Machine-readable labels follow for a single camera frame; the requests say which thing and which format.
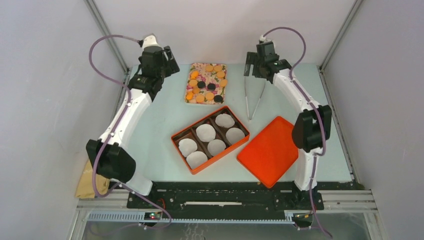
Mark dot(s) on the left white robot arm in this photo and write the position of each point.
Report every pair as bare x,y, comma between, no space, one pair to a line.
108,154

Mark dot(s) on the white paper cup front-right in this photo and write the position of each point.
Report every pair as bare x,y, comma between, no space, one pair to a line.
234,135

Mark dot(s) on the white paper cup back-right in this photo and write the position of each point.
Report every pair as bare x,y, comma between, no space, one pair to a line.
224,120

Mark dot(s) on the tan cloth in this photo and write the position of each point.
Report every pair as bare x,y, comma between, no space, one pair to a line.
85,188

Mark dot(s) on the orange tin lid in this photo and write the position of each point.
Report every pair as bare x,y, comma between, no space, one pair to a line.
270,154

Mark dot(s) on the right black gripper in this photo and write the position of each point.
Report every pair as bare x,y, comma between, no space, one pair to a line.
250,59

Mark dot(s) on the floral tray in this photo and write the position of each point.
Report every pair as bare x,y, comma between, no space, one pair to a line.
207,77

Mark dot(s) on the white paper cup front-middle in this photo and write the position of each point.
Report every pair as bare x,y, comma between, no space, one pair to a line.
216,146

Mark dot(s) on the metal tongs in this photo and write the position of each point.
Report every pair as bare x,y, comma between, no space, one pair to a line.
253,91

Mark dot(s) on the orange tin box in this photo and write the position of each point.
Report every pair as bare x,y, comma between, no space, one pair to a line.
189,132

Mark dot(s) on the white paper cup back-middle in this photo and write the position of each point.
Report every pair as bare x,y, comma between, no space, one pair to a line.
206,132

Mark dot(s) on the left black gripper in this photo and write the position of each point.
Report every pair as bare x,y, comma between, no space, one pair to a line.
172,66

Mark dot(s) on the round orange cookie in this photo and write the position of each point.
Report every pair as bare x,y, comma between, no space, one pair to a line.
209,68
209,96
200,98
193,83
220,74
223,83
196,90
218,68

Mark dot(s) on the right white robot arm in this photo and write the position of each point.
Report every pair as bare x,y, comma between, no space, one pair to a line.
312,127

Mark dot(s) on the orange fish cookie top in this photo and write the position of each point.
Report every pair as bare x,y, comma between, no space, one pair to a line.
194,75

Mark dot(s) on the white paper cup front-left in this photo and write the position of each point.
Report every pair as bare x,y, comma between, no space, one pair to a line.
196,158

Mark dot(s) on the white paper cup back-left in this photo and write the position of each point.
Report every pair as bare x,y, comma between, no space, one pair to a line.
187,146

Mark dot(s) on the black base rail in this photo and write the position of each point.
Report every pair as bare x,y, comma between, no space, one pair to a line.
232,200

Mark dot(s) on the black cookie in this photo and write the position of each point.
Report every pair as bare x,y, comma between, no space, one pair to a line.
201,84
211,86
218,99

